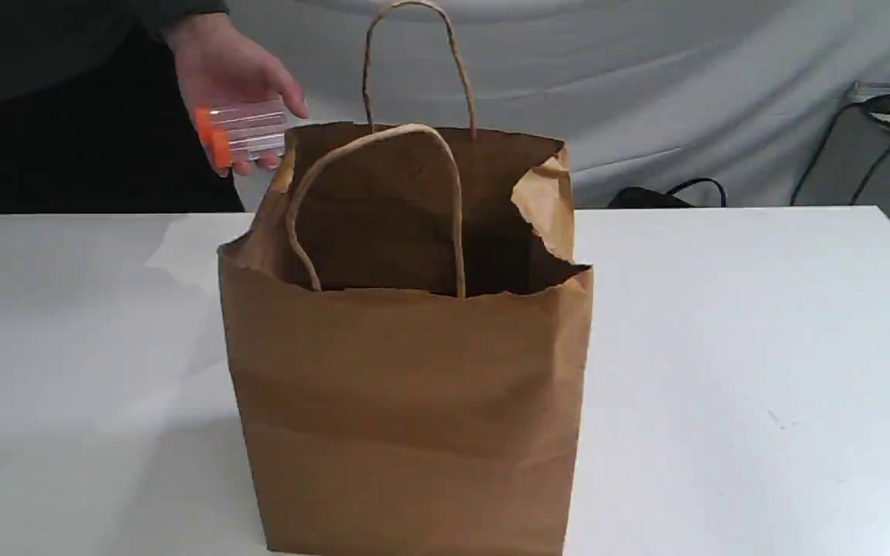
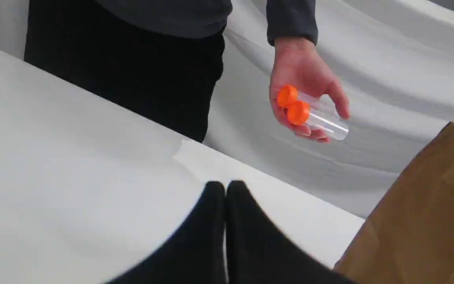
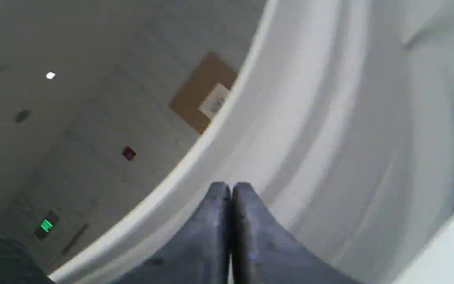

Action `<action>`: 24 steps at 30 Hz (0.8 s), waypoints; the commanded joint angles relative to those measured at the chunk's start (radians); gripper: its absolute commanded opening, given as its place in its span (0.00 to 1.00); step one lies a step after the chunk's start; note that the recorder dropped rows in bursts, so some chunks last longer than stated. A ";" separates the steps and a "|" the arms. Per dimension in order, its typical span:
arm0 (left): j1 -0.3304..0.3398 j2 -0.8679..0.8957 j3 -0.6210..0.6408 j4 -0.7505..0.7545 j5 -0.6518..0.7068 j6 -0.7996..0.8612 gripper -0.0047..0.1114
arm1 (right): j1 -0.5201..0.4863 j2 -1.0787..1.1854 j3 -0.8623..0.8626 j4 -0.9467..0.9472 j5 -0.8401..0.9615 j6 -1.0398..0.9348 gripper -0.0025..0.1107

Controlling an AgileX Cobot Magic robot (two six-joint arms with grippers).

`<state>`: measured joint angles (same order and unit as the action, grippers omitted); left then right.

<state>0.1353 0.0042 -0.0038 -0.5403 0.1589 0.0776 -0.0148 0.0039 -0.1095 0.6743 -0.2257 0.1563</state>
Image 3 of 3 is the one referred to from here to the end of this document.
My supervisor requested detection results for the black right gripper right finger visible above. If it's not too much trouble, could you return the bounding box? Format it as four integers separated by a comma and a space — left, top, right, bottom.
232, 182, 355, 284

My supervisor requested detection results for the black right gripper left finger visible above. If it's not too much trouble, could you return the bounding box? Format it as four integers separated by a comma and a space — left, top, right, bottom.
117, 182, 232, 284

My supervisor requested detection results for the red ceiling alarm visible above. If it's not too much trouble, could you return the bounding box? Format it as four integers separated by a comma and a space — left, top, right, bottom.
121, 147, 136, 161

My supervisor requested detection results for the brown cardboard ceiling panel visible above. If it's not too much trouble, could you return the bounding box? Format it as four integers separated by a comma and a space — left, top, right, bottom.
169, 52, 237, 135

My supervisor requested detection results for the green exit sign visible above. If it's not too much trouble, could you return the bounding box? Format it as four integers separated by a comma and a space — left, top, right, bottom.
34, 210, 60, 241

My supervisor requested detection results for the white ceiling light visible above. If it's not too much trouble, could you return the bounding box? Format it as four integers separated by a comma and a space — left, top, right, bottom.
45, 72, 57, 80

